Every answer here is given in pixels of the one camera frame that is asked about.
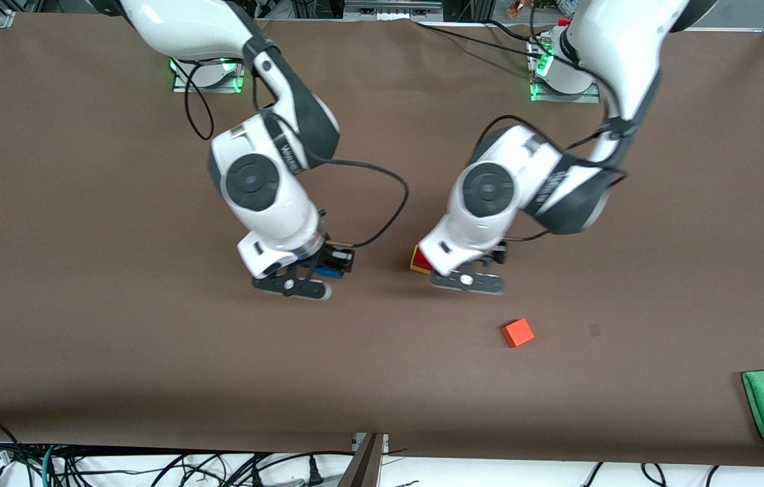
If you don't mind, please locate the brown table cover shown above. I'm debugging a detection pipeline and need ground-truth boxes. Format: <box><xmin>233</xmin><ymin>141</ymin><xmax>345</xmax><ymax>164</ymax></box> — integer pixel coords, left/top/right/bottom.
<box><xmin>0</xmin><ymin>14</ymin><xmax>764</xmax><ymax>469</ymax></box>

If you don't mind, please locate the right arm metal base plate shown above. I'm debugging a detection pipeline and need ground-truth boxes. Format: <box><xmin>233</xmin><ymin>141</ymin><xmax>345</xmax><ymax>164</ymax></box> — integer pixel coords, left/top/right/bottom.
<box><xmin>171</xmin><ymin>59</ymin><xmax>247</xmax><ymax>95</ymax></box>

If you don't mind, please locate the teal cable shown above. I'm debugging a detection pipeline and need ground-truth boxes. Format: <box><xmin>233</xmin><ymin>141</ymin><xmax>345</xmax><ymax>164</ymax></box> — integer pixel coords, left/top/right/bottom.
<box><xmin>41</xmin><ymin>445</ymin><xmax>59</xmax><ymax>487</ymax></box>

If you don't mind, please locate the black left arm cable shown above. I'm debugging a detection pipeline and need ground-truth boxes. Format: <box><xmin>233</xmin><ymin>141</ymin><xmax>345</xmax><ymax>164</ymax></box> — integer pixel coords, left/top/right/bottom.
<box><xmin>468</xmin><ymin>0</ymin><xmax>630</xmax><ymax>244</ymax></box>

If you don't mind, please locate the silver aluminium frame rail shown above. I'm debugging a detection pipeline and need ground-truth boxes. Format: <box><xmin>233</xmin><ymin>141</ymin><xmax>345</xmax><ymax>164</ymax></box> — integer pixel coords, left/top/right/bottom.
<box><xmin>344</xmin><ymin>0</ymin><xmax>444</xmax><ymax>21</ymax></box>

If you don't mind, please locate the brown slanted post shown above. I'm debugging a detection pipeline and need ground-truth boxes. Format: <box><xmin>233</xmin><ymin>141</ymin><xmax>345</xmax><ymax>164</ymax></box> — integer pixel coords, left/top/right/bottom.
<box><xmin>337</xmin><ymin>433</ymin><xmax>386</xmax><ymax>487</ymax></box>

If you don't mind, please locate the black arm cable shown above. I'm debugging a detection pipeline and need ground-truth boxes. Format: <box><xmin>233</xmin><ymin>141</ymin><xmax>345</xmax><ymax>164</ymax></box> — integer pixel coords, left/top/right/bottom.
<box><xmin>468</xmin><ymin>0</ymin><xmax>630</xmax><ymax>244</ymax></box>
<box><xmin>183</xmin><ymin>57</ymin><xmax>411</xmax><ymax>250</ymax></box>

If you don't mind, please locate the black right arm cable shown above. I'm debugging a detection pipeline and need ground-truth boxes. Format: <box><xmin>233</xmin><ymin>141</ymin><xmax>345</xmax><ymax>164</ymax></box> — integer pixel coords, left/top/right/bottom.
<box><xmin>183</xmin><ymin>57</ymin><xmax>411</xmax><ymax>250</ymax></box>

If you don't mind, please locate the black base supply cable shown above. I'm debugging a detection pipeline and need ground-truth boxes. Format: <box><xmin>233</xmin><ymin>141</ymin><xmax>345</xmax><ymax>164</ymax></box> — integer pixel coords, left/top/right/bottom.
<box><xmin>411</xmin><ymin>20</ymin><xmax>546</xmax><ymax>60</ymax></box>

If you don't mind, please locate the orange wooden block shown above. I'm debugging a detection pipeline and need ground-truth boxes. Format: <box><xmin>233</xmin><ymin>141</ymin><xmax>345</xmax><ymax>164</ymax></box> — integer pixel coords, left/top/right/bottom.
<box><xmin>501</xmin><ymin>318</ymin><xmax>536</xmax><ymax>349</ymax></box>

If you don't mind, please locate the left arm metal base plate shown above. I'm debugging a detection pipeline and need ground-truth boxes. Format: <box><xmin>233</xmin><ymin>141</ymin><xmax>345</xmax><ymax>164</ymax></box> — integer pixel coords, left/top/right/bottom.
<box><xmin>529</xmin><ymin>34</ymin><xmax>603</xmax><ymax>104</ymax></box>

